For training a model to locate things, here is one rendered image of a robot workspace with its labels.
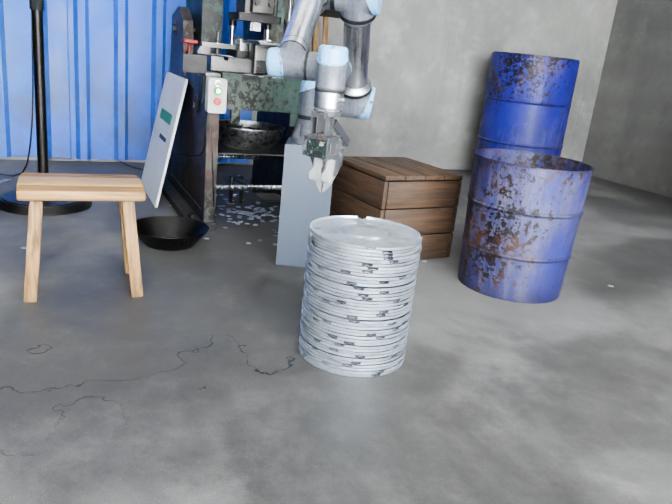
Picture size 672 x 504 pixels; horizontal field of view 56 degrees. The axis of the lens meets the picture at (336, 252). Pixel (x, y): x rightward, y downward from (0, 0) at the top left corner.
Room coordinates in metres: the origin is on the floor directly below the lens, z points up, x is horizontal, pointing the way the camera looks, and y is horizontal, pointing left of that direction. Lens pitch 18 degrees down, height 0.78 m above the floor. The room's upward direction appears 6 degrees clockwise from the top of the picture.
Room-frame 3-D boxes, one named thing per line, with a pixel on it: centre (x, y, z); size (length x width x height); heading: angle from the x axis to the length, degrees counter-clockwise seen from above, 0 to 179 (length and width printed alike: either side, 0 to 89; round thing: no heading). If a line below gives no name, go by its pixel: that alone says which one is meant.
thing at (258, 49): (2.80, 0.39, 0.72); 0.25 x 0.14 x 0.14; 26
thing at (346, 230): (1.57, -0.07, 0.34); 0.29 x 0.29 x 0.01
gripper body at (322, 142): (1.61, 0.06, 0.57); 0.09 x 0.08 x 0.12; 155
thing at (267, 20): (2.96, 0.47, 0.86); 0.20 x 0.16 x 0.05; 116
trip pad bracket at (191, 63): (2.61, 0.64, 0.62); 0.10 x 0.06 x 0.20; 116
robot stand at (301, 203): (2.31, 0.13, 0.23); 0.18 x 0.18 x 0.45; 1
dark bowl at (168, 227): (2.33, 0.65, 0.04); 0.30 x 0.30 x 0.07
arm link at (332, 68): (1.62, 0.06, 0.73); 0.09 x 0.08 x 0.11; 175
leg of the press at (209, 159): (2.96, 0.77, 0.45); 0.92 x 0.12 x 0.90; 26
